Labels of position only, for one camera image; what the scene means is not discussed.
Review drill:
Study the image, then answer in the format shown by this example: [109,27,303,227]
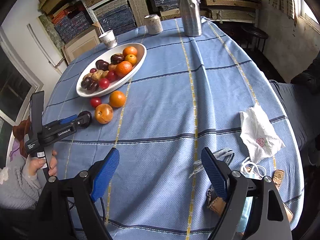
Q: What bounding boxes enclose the red cherry tomato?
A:
[90,97,101,108]

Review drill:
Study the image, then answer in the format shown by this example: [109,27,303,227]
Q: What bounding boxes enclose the orange speckled fruit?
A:
[95,104,113,125]

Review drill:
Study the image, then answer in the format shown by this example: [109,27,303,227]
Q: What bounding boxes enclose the orange persimmon fruit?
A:
[109,90,126,108]

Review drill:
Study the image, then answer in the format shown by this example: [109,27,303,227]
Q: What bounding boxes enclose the large tan ribbed fruit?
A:
[91,70,108,81]

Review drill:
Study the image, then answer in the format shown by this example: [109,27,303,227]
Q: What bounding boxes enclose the small tan round fruit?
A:
[108,64,117,71]

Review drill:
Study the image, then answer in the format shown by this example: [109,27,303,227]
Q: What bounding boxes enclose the dark brown fruit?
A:
[111,53,125,65]

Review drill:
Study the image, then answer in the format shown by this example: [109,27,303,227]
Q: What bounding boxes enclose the small yellow orange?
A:
[125,54,137,66]

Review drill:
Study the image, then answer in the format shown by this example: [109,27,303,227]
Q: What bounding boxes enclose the large orange tangerine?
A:
[123,46,138,57]

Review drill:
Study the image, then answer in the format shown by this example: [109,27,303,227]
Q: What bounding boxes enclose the grey knitted left forearm sleeve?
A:
[0,155,42,210]

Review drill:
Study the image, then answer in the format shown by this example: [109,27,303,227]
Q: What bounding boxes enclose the person's left hand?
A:
[27,150,57,176]

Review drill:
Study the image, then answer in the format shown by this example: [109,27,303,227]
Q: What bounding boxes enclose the brown plush toy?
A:
[12,117,31,158]

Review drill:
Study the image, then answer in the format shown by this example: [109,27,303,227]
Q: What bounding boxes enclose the white face mask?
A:
[240,157,267,180]

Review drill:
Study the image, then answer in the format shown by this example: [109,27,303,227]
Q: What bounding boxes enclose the white crumpled tissue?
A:
[239,103,285,164]

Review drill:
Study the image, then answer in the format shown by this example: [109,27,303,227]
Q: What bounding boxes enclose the blue checked tablecloth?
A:
[54,19,304,239]

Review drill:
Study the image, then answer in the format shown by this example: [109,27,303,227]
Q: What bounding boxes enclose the wooden framed panel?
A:
[62,26,101,64]

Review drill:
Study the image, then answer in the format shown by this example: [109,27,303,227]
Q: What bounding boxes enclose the white paper cup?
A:
[99,30,117,49]

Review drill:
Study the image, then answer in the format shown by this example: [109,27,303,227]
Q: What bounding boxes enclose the stacked dark boxes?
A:
[93,0,137,36]

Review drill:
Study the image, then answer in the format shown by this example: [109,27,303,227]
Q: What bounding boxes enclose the white drink can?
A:
[144,14,163,35]

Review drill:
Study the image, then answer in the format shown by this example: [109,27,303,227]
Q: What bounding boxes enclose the silver metal bottle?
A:
[178,0,202,37]

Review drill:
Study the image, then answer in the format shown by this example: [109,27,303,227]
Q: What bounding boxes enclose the keys with leather strap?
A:
[206,188,226,217]

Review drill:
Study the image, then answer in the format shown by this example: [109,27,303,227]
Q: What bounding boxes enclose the black cable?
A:
[99,197,107,224]

